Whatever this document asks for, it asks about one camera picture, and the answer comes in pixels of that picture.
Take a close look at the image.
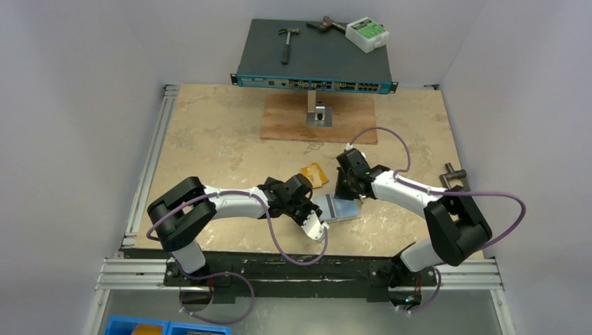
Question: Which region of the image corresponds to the aluminium frame rail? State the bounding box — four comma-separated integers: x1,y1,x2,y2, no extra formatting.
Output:
96,84,503,290

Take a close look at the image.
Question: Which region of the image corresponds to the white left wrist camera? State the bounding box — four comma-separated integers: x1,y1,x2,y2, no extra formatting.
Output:
301,211,330,243

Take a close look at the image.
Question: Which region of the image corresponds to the metal door handle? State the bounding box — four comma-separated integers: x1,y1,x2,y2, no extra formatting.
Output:
439,162,470,191

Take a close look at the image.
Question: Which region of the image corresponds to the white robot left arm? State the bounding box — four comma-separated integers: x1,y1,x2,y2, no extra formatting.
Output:
146,174,329,285

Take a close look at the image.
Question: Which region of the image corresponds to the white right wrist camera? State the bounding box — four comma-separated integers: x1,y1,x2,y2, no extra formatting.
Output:
344,143,367,159

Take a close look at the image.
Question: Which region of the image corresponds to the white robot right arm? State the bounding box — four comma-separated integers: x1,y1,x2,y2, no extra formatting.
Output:
335,148,492,284

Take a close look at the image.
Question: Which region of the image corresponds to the gold credit card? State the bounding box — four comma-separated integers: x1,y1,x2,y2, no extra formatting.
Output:
300,163,329,188

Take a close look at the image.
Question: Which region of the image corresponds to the blue plastic bin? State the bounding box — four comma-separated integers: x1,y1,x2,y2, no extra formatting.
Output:
103,315,232,335

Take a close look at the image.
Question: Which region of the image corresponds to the white green box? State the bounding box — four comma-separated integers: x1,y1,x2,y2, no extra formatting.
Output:
345,17,390,53

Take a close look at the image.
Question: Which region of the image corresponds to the tan leather card holder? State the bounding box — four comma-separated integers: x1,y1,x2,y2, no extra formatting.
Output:
326,194,360,223

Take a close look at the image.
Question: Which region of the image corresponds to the small hammer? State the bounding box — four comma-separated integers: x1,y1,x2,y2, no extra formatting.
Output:
278,28,299,65

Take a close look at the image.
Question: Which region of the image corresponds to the brown plywood board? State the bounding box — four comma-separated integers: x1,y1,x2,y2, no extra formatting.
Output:
260,94,378,144

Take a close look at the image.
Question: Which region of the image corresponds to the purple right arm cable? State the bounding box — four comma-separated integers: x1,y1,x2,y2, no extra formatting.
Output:
349,126,527,315

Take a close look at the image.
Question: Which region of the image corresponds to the metal stand base bracket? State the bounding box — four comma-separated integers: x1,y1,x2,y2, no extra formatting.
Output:
306,90,333,128

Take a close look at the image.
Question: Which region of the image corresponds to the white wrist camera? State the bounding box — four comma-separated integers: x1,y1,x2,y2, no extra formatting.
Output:
344,143,367,159
301,211,330,243

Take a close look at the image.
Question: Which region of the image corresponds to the dark pliers tool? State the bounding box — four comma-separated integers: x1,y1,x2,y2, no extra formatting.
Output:
306,15,346,34

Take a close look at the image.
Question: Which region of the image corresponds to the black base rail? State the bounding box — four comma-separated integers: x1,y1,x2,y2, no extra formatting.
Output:
123,249,439,306

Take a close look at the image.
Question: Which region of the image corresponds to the blue network switch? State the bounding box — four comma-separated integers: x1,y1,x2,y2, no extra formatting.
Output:
230,19,399,94

